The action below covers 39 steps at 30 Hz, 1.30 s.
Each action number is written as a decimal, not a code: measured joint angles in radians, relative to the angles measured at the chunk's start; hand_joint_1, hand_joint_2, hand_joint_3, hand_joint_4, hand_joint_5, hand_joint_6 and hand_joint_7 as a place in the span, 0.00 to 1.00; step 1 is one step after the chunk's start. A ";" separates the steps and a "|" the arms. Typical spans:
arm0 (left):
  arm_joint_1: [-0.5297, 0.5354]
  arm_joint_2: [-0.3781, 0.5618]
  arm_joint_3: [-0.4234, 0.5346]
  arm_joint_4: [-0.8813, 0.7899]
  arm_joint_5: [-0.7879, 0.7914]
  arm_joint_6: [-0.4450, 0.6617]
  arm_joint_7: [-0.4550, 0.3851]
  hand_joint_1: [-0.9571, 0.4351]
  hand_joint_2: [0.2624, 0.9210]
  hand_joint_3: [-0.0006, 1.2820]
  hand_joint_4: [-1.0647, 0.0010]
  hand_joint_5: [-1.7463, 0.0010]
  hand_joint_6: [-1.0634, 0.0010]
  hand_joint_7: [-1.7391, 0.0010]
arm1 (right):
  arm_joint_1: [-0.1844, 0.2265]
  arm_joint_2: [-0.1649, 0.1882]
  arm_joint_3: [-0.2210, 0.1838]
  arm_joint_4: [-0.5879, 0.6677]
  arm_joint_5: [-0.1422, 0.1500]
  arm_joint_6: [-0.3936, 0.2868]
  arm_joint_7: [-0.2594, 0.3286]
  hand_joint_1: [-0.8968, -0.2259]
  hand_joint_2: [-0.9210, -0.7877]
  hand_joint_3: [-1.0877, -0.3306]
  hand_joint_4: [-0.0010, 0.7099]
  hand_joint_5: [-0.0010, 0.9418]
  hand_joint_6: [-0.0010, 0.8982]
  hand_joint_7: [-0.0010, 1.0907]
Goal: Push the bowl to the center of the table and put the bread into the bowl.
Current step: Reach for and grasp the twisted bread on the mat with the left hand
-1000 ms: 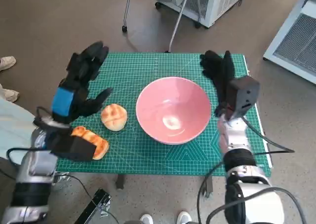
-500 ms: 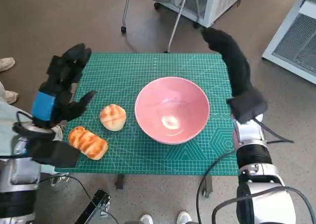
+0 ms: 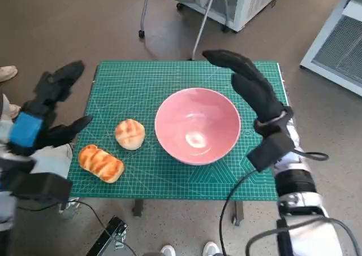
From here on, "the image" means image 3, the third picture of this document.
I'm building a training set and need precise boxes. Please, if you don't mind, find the green cutting mat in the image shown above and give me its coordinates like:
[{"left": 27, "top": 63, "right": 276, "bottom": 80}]
[{"left": 68, "top": 59, "right": 290, "bottom": 202}]

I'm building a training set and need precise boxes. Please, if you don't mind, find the black metal frame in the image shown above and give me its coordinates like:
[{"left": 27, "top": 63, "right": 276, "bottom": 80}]
[{"left": 84, "top": 215, "right": 130, "bottom": 256}]

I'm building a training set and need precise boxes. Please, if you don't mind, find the round toy bread bun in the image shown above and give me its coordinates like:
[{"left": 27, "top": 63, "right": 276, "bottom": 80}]
[{"left": 114, "top": 119, "right": 146, "bottom": 151}]

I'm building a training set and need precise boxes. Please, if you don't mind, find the white shoe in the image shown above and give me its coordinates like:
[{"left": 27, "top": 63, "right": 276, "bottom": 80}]
[
  {"left": 160, "top": 244, "right": 176, "bottom": 256},
  {"left": 203, "top": 241, "right": 220, "bottom": 256}
]

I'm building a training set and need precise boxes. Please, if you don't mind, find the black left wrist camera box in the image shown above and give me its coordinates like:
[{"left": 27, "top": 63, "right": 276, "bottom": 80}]
[{"left": 11, "top": 171, "right": 74, "bottom": 206}]

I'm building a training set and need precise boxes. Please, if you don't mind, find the person's grey shoe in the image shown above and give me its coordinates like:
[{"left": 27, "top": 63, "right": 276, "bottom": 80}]
[{"left": 58, "top": 198, "right": 81, "bottom": 220}]

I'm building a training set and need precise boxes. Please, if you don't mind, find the pink bowl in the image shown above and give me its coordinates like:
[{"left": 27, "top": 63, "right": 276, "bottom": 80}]
[{"left": 154, "top": 88, "right": 242, "bottom": 166}]

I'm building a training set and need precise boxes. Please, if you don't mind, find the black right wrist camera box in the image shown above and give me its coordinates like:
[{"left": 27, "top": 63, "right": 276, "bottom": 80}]
[{"left": 246, "top": 134, "right": 296, "bottom": 172}]

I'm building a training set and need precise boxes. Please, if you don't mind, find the small black wrist cable loop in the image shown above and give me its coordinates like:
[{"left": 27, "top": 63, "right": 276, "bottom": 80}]
[{"left": 293, "top": 150, "right": 329, "bottom": 161}]

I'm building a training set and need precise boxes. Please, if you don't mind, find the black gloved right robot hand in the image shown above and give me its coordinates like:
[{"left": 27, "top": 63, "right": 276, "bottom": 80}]
[{"left": 202, "top": 49, "right": 286, "bottom": 123}]

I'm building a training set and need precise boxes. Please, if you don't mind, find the table leg with caster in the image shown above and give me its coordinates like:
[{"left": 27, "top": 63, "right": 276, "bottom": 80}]
[{"left": 232, "top": 201, "right": 244, "bottom": 226}]

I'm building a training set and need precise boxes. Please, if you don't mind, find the white unit with vent grille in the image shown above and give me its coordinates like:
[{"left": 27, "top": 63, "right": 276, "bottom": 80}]
[{"left": 299, "top": 0, "right": 362, "bottom": 98}]

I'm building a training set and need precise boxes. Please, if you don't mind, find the person's beige shoe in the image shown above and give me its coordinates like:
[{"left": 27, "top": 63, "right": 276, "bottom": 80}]
[
  {"left": 0, "top": 66, "right": 18, "bottom": 84},
  {"left": 8, "top": 103, "right": 22, "bottom": 120}
]

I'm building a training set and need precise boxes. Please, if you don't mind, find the long toy bread loaf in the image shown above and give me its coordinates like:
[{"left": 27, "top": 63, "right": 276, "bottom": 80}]
[{"left": 77, "top": 144, "right": 125, "bottom": 184}]

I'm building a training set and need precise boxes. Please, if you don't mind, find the white cabinet with mesh panel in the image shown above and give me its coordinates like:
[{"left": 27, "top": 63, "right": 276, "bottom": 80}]
[{"left": 176, "top": 0, "right": 290, "bottom": 33}]

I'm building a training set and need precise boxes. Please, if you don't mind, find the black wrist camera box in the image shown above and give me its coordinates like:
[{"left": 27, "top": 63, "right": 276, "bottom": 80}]
[
  {"left": 246, "top": 134, "right": 296, "bottom": 172},
  {"left": 11, "top": 171, "right": 74, "bottom": 206}
]

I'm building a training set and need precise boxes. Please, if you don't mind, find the long black robot cable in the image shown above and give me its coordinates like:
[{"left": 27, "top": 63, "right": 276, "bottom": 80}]
[{"left": 219, "top": 167, "right": 274, "bottom": 256}]

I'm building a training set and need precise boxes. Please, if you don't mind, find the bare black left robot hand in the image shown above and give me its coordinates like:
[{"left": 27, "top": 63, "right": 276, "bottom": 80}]
[{"left": 5, "top": 59, "right": 94, "bottom": 158}]

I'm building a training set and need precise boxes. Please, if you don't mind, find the black forearm cable loop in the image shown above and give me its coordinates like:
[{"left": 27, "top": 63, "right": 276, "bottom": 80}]
[{"left": 245, "top": 218, "right": 362, "bottom": 256}]

